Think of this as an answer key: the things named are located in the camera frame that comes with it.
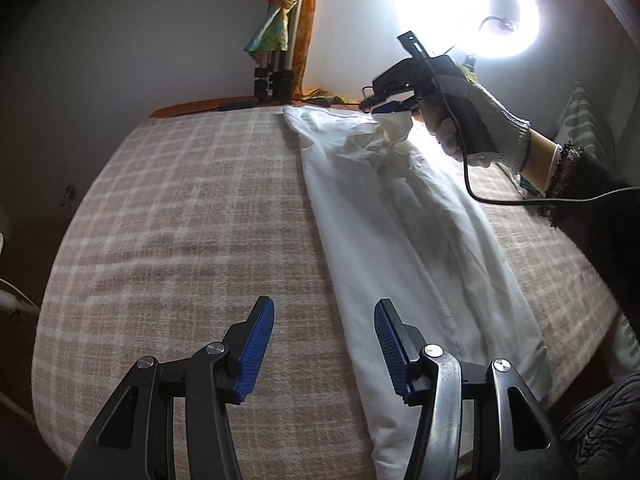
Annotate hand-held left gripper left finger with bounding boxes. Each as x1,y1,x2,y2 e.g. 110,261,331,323
63,296,275,480

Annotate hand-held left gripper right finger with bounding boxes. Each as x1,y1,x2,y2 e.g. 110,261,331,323
373,298,581,480

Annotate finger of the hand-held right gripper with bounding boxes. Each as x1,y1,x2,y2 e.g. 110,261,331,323
371,100,416,115

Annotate white pants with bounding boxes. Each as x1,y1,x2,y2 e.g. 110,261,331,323
283,105,552,480

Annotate person's right forearm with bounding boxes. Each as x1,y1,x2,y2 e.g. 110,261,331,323
520,129,640,241

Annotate checked beige blanket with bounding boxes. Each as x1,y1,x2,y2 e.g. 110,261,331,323
31,106,622,480

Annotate tripod stand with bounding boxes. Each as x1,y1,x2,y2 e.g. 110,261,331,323
252,0,312,103

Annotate tripod with colourful cloth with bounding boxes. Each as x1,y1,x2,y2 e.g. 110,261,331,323
243,0,321,98

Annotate green patterned pillow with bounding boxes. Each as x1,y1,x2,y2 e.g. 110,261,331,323
552,81,617,153

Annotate grey patterned cloth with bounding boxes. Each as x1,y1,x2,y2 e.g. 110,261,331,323
556,372,640,480

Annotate ring light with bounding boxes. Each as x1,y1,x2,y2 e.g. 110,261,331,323
391,0,543,61

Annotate black cable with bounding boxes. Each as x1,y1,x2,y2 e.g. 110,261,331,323
422,57,640,207

